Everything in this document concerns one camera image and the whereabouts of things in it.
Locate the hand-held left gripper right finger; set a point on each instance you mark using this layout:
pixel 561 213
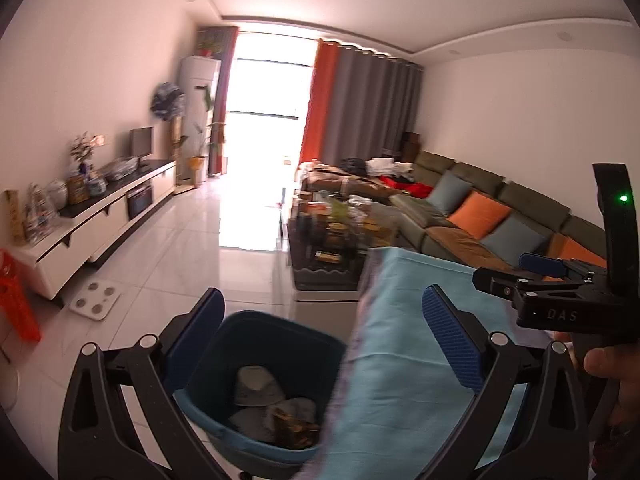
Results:
pixel 450 345

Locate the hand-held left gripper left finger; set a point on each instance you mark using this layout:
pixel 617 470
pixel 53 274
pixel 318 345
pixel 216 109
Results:
pixel 200 340

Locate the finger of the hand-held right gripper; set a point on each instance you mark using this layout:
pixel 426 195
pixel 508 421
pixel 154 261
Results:
pixel 542 263
pixel 500 281

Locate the blue plastic trash bin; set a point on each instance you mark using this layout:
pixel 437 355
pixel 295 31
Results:
pixel 225 350

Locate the white blue-dotted paper bowl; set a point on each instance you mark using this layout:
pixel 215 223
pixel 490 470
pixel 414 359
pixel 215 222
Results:
pixel 300 407

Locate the person's right hand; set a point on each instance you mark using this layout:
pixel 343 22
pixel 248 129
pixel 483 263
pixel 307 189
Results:
pixel 605 364

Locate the orange cushion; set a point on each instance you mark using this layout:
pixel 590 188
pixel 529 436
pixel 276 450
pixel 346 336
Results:
pixel 477 215
pixel 575 252

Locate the blue-grey cushion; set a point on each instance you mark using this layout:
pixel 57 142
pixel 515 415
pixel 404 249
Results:
pixel 512 240
pixel 447 192

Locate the blue and grey printed tablecloth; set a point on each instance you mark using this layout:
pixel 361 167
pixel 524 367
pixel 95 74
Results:
pixel 400 310

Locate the green sectional sofa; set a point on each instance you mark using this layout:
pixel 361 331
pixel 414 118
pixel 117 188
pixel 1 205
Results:
pixel 530 200

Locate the white bathroom scale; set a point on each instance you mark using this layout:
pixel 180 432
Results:
pixel 95 302

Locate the red cloth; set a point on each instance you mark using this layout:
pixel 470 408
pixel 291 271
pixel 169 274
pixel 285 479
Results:
pixel 410 189

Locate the black glass coffee table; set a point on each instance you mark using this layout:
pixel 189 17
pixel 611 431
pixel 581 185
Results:
pixel 325 280

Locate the white and black TV cabinet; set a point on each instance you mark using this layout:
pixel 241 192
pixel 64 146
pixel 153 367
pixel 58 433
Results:
pixel 100 215

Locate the brown cardboard boxes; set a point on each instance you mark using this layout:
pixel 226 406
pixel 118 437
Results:
pixel 410 145

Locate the white clothes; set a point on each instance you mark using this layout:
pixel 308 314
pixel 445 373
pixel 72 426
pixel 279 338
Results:
pixel 382 166

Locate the group of jars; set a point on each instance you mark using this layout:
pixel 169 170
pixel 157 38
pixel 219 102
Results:
pixel 330 220

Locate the tall plant in yellow wrap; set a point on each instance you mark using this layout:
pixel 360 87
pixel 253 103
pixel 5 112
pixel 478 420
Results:
pixel 196 164

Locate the blue and white ceramic pot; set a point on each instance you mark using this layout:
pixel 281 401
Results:
pixel 95 187

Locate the dark clothes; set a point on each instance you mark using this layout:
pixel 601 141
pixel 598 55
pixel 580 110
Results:
pixel 354 165

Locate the orange plastic bag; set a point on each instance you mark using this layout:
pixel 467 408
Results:
pixel 17 300

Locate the clear plastic bag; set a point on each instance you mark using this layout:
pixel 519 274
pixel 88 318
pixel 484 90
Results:
pixel 120 167

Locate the white ceramic jar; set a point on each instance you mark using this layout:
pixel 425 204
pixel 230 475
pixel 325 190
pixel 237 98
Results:
pixel 57 193

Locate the black monitor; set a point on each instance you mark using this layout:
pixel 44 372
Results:
pixel 141 142

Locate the clear plastic gift box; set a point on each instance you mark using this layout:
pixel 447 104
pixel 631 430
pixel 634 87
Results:
pixel 36 210

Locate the orange and grey curtain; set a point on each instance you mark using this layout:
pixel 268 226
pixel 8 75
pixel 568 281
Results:
pixel 360 110
pixel 225 85

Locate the plant in blue vase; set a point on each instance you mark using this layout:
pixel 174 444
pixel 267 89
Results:
pixel 82 152

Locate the yellow tall box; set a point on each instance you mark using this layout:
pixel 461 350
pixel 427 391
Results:
pixel 15 215

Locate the covered standing fan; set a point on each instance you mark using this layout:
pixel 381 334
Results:
pixel 167 100

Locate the white standing air conditioner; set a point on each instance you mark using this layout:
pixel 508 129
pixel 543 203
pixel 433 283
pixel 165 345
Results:
pixel 197 90

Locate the glass balcony door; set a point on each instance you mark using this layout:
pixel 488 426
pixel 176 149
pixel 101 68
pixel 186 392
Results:
pixel 265 85

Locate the small potted plant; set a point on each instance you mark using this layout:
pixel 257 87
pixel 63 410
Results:
pixel 207 47

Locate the golden picture frame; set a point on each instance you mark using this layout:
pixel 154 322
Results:
pixel 76 189

